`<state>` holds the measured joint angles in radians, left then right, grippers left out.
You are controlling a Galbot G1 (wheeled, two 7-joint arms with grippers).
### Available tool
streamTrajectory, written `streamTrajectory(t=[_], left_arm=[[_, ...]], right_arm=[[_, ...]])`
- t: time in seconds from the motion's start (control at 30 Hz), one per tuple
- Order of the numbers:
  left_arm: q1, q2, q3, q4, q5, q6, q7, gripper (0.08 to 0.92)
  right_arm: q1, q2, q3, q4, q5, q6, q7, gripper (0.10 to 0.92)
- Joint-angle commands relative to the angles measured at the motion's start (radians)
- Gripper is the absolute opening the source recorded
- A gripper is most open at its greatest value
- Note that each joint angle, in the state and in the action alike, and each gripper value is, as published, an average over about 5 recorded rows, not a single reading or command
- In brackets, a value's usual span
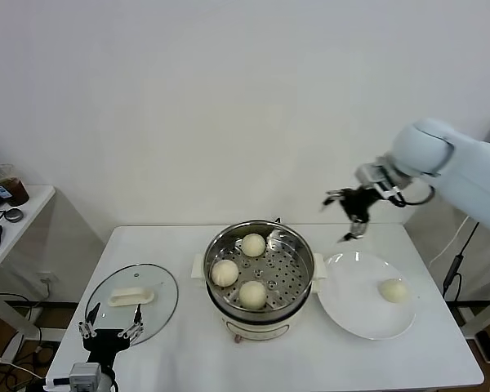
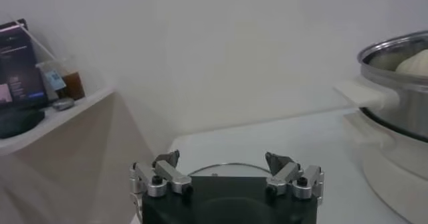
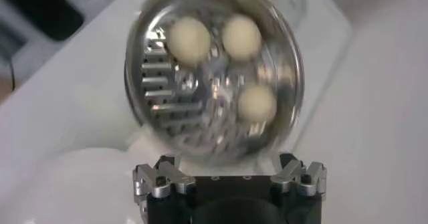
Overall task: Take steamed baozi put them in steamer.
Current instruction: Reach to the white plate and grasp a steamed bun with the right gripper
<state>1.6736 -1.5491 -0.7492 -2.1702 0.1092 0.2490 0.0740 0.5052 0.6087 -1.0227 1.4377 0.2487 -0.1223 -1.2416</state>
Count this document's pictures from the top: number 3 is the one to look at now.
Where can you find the white round plate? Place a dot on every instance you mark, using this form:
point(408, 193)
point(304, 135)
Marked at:
point(67, 195)

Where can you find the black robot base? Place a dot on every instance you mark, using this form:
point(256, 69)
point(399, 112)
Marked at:
point(40, 11)

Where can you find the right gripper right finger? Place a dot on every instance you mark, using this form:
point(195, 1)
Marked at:
point(287, 176)

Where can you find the stainless steel steamer basket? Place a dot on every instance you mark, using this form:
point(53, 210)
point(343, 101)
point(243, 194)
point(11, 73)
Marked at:
point(174, 105)

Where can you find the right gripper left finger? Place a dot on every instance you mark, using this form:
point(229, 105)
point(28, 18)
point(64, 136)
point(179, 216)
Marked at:
point(174, 178)

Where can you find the white steamed baozi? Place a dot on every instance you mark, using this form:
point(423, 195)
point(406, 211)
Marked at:
point(241, 37)
point(257, 103)
point(189, 39)

